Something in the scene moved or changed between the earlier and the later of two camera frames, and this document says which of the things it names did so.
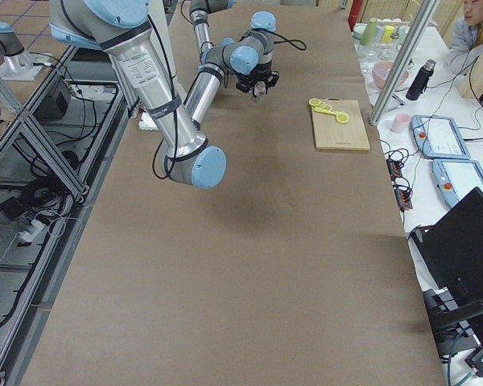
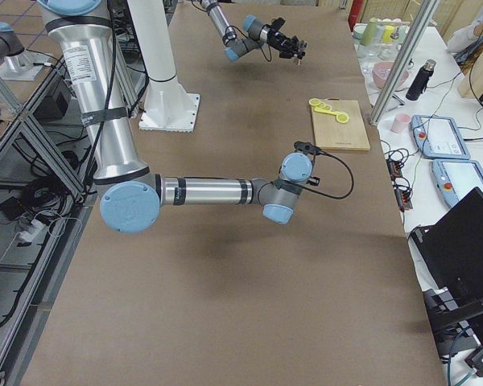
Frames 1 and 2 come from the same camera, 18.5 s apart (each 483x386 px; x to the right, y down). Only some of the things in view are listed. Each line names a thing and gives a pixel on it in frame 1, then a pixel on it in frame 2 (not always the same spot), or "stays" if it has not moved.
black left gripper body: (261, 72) to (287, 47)
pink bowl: (381, 71) stays
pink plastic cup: (401, 120) stays
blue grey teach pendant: (438, 137) stays
